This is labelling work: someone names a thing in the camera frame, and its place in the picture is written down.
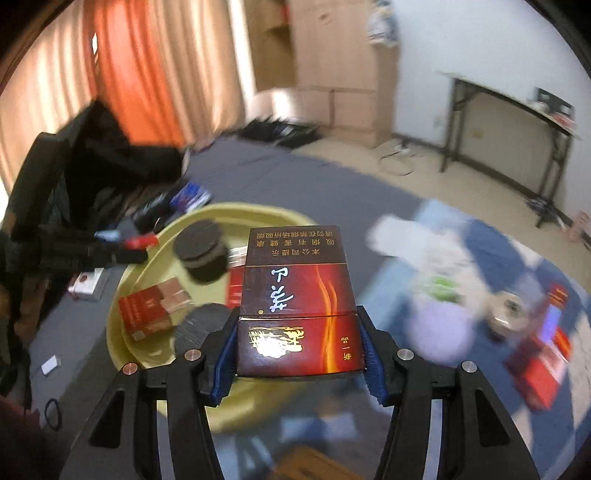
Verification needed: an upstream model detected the blue packet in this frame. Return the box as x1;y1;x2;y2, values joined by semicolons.
170;181;213;214

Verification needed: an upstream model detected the blue checked fleece blanket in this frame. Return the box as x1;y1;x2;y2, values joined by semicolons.
277;198;591;480

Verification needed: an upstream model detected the black box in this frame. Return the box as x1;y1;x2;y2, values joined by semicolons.
534;86;576;117

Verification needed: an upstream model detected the orange and beige curtain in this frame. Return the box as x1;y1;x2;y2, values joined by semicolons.
0;0;246;190

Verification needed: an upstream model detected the small pink box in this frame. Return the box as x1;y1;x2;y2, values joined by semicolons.
157;279;193;313

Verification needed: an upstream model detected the white cloth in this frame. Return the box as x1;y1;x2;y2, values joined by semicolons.
367;213;469;280

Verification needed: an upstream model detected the black hair band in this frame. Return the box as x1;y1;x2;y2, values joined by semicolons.
45;398;64;431

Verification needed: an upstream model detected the purple cloth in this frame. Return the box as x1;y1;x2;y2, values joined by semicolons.
410;295;475;366

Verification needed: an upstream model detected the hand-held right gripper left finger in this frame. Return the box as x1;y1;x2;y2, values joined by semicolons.
60;305;242;480

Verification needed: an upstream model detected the hanging white bag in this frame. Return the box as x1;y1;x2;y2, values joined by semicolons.
366;0;400;48

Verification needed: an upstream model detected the small green item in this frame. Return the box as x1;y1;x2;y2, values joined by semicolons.
422;276;459;303

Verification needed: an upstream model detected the white and red small box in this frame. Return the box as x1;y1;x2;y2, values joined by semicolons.
68;269;105;302

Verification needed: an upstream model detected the pale yellow plastic basin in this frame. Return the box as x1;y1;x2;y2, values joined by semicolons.
106;202;328;432

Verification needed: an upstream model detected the grey bed sheet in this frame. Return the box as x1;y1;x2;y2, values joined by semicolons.
25;136;428;430

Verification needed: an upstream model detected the dark red cigarette box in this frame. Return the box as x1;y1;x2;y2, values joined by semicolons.
235;225;368;379

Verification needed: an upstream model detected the clear tape roll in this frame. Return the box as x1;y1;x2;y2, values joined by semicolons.
488;292;533;334

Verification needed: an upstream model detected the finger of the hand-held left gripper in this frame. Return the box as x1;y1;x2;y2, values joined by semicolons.
90;230;158;267

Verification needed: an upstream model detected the large red cigarette box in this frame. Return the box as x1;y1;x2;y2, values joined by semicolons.
505;323;572;412

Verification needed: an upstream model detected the black folding table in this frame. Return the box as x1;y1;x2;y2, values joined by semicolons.
435;71;583;228

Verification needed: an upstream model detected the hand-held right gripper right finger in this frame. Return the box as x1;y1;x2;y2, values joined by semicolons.
355;305;541;480

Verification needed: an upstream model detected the wooden wardrobe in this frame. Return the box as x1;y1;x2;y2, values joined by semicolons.
244;0;400;149

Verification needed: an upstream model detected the black cloth pile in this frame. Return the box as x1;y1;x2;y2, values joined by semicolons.
238;117;320;149

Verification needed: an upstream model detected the black jacket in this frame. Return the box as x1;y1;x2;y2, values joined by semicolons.
60;98;186;224

